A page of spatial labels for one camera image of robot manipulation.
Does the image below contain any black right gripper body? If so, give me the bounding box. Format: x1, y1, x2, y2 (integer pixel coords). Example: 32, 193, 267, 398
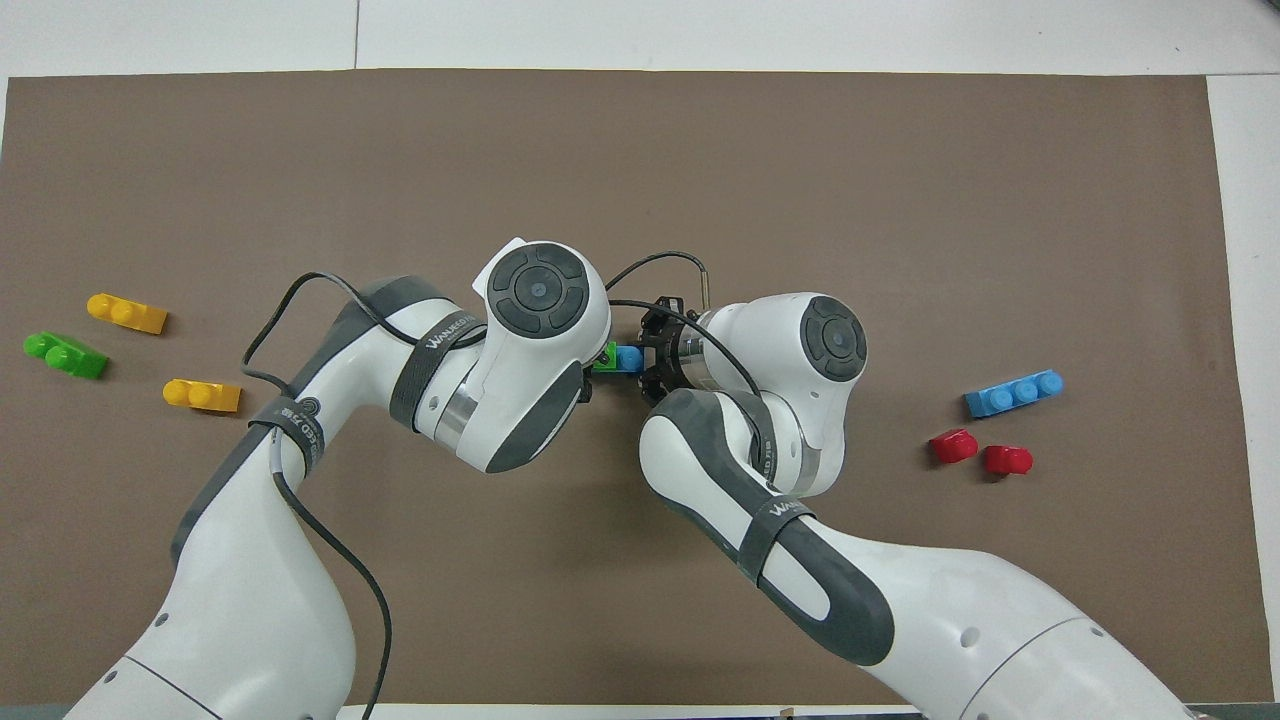
648, 297, 704, 403

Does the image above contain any yellow two-stud toy block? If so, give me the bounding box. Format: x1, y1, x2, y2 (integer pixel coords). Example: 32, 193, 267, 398
163, 378, 243, 413
87, 293, 168, 335

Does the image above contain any brown table mat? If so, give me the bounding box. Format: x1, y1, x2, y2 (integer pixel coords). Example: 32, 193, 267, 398
0, 68, 1247, 707

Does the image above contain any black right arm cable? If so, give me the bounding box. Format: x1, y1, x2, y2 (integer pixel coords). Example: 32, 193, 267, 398
605, 251, 767, 401

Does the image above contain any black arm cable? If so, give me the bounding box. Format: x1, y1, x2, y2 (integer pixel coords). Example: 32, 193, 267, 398
243, 272, 394, 720
605, 251, 767, 401

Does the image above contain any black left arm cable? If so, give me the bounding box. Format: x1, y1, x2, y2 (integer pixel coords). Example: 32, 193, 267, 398
243, 272, 394, 720

